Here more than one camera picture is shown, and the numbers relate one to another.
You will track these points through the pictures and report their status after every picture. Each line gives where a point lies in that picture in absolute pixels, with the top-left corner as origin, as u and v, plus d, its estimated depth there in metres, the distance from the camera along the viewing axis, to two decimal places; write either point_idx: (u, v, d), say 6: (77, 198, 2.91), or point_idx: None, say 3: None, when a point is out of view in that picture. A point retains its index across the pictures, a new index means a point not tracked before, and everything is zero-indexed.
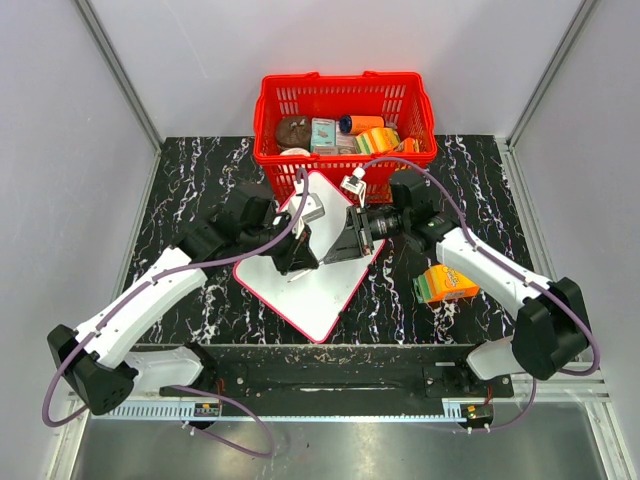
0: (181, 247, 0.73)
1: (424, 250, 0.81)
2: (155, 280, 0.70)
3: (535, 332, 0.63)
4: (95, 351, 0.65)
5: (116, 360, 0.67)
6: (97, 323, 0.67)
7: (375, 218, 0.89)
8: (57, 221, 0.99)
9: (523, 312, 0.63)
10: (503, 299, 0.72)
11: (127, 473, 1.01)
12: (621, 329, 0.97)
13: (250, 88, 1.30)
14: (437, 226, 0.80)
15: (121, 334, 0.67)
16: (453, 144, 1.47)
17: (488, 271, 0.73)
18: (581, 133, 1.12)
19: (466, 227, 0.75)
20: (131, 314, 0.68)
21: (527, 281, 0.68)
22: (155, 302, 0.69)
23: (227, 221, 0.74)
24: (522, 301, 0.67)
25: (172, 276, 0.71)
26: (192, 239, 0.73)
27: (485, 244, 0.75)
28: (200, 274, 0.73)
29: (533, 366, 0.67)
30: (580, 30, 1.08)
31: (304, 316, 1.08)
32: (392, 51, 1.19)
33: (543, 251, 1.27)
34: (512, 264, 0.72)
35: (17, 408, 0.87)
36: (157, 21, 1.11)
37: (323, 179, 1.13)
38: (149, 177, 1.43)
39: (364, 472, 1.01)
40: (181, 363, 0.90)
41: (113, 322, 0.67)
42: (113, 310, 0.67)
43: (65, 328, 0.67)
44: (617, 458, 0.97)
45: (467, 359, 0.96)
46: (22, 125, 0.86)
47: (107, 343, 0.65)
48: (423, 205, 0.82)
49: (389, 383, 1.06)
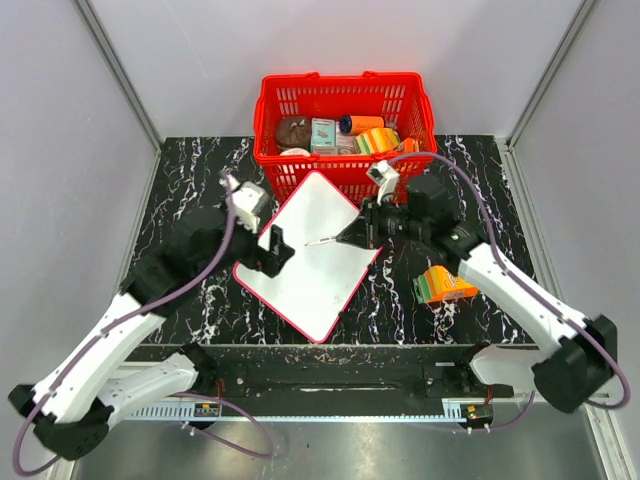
0: (130, 293, 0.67)
1: (445, 262, 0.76)
2: (105, 333, 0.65)
3: (574, 375, 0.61)
4: (52, 412, 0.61)
5: (80, 413, 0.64)
6: (53, 381, 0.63)
7: (388, 217, 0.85)
8: (57, 221, 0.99)
9: (564, 358, 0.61)
10: (533, 330, 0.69)
11: (128, 473, 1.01)
12: (621, 330, 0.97)
13: (250, 88, 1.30)
14: (461, 240, 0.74)
15: (77, 392, 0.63)
16: (453, 144, 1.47)
17: (519, 301, 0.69)
18: (580, 134, 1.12)
19: (495, 247, 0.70)
20: (86, 370, 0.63)
21: (564, 319, 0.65)
22: (108, 355, 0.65)
23: (178, 255, 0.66)
24: (557, 340, 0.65)
25: (122, 327, 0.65)
26: (141, 282, 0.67)
27: (514, 267, 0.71)
28: (153, 318, 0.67)
29: (556, 395, 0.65)
30: (580, 31, 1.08)
31: (302, 312, 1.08)
32: (393, 51, 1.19)
33: (543, 252, 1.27)
34: (543, 293, 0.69)
35: (18, 408, 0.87)
36: (157, 21, 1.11)
37: (323, 178, 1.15)
38: (149, 177, 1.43)
39: (364, 472, 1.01)
40: (171, 377, 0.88)
41: (68, 379, 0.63)
42: (66, 367, 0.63)
43: (24, 387, 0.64)
44: (616, 458, 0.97)
45: (469, 361, 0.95)
46: (21, 125, 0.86)
47: (64, 403, 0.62)
48: (443, 215, 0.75)
49: (389, 383, 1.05)
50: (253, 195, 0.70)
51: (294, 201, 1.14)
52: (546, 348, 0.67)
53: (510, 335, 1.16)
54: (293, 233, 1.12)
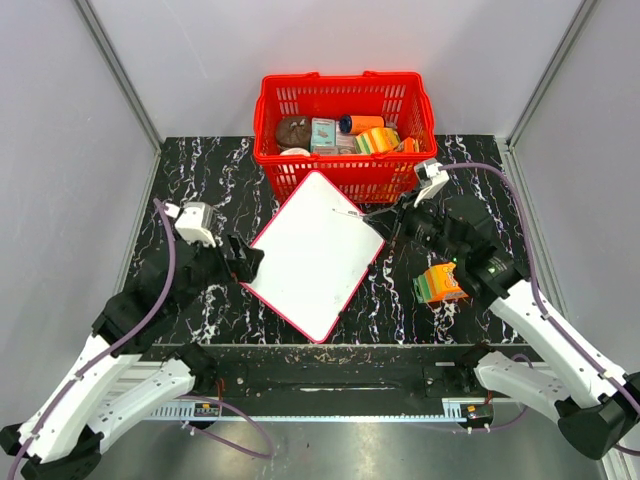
0: (102, 332, 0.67)
1: (479, 295, 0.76)
2: (80, 375, 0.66)
3: (610, 435, 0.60)
4: (36, 454, 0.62)
5: (67, 449, 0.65)
6: (35, 425, 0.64)
7: (418, 222, 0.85)
8: (57, 221, 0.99)
9: (601, 415, 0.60)
10: (569, 380, 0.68)
11: (128, 472, 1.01)
12: (622, 330, 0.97)
13: (251, 88, 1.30)
14: (497, 274, 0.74)
15: (59, 432, 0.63)
16: (453, 144, 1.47)
17: (558, 351, 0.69)
18: (580, 133, 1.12)
19: (535, 287, 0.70)
20: (66, 410, 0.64)
21: (606, 376, 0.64)
22: (87, 394, 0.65)
23: (152, 289, 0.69)
24: (598, 397, 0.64)
25: (96, 369, 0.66)
26: (114, 319, 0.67)
27: (555, 313, 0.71)
28: (124, 358, 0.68)
29: (584, 445, 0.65)
30: (580, 30, 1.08)
31: (303, 311, 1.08)
32: (392, 51, 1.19)
33: (543, 252, 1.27)
34: (583, 344, 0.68)
35: (18, 408, 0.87)
36: (157, 21, 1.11)
37: (325, 179, 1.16)
38: (149, 177, 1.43)
39: (364, 472, 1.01)
40: (166, 387, 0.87)
41: (49, 421, 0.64)
42: (46, 411, 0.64)
43: (9, 429, 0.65)
44: (617, 458, 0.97)
45: (475, 367, 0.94)
46: (22, 125, 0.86)
47: (48, 444, 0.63)
48: (482, 244, 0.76)
49: (389, 383, 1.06)
50: (194, 213, 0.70)
51: (295, 200, 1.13)
52: (582, 401, 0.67)
53: (510, 335, 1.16)
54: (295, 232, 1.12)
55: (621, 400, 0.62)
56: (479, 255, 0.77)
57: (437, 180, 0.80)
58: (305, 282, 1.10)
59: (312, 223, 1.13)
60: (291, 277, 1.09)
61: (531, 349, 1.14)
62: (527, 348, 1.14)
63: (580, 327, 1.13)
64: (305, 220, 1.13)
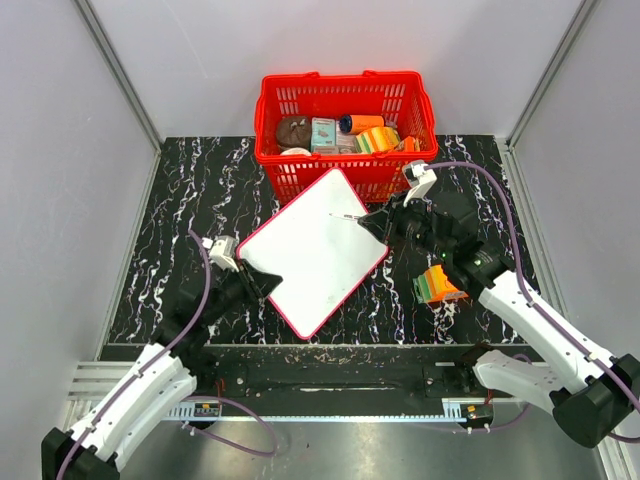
0: (160, 343, 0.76)
1: (468, 286, 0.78)
2: (141, 373, 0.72)
3: (599, 417, 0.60)
4: (93, 445, 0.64)
5: (111, 451, 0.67)
6: (93, 418, 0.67)
7: (405, 221, 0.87)
8: (57, 221, 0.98)
9: (589, 397, 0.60)
10: (557, 367, 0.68)
11: (129, 472, 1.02)
12: (622, 331, 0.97)
13: (251, 87, 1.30)
14: (484, 266, 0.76)
15: (115, 425, 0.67)
16: (453, 144, 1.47)
17: (545, 337, 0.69)
18: (580, 134, 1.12)
19: (520, 278, 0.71)
20: (123, 404, 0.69)
21: (591, 358, 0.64)
22: (142, 393, 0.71)
23: (190, 311, 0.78)
24: (585, 380, 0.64)
25: (155, 367, 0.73)
26: (168, 334, 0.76)
27: (540, 298, 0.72)
28: (179, 359, 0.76)
29: (578, 436, 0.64)
30: (580, 30, 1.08)
31: (299, 307, 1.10)
32: (393, 51, 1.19)
33: (542, 252, 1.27)
34: (569, 329, 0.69)
35: (20, 407, 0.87)
36: (157, 21, 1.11)
37: (342, 179, 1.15)
38: (149, 177, 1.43)
39: (364, 472, 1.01)
40: (169, 395, 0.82)
41: (107, 414, 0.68)
42: (106, 403, 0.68)
43: (59, 429, 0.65)
44: (616, 458, 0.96)
45: (475, 365, 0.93)
46: (21, 126, 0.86)
47: (104, 435, 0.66)
48: (469, 238, 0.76)
49: (389, 383, 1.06)
50: (220, 244, 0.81)
51: (314, 190, 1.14)
52: (571, 387, 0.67)
53: (510, 335, 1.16)
54: (299, 225, 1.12)
55: (607, 382, 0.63)
56: (465, 247, 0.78)
57: (425, 179, 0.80)
58: (303, 280, 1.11)
59: (314, 227, 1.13)
60: (289, 274, 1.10)
61: (531, 349, 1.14)
62: (528, 348, 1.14)
63: (580, 327, 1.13)
64: (309, 219, 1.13)
